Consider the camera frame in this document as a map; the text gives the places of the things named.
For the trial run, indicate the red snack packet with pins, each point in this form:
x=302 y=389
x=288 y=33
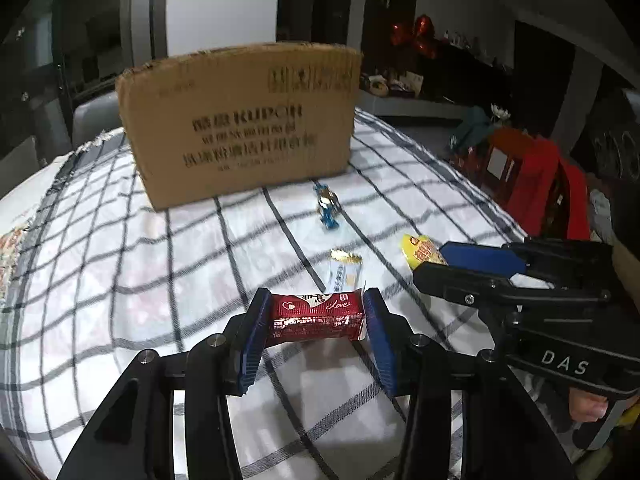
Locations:
x=315 y=315

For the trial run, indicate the dark framed glass door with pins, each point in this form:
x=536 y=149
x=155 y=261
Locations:
x=30 y=85

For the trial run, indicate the red bag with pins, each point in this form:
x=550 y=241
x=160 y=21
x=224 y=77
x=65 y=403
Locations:
x=530 y=180

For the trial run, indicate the blue gold wrapped candy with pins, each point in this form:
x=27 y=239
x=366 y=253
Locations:
x=327 y=207

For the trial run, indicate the yellow snack packet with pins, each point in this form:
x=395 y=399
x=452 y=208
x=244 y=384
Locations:
x=420 y=252

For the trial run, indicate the black white checked tablecloth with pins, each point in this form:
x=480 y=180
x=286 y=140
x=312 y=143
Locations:
x=175 y=285

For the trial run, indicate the dark tall cabinet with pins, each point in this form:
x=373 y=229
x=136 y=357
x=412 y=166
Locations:
x=380 y=5

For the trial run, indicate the red heart balloon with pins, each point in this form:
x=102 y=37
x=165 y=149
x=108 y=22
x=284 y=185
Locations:
x=401 y=36
x=424 y=27

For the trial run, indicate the grey upholstered chair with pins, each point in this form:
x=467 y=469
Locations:
x=95 y=120

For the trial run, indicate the dark sideboard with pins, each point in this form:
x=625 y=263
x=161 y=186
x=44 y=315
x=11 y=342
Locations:
x=465 y=70

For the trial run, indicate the brown cardboard box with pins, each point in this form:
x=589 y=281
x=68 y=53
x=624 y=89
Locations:
x=240 y=125

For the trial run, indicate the floral printed tablecloth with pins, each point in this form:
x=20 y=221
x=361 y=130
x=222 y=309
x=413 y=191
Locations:
x=20 y=210

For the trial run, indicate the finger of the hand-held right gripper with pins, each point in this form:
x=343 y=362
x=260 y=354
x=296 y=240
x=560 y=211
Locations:
x=450 y=280
x=480 y=259

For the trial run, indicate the white snack packet blue print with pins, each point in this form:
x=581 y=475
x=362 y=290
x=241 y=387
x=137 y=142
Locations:
x=342 y=272

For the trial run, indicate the person's right hand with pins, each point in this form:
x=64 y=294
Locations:
x=590 y=407

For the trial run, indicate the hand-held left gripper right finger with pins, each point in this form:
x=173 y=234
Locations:
x=382 y=345

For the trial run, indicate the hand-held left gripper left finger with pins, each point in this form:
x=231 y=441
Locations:
x=255 y=340

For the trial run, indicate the green cloth item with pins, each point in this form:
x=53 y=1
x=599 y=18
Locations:
x=472 y=130

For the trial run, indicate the white artificial flower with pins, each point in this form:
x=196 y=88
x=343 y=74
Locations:
x=500 y=112

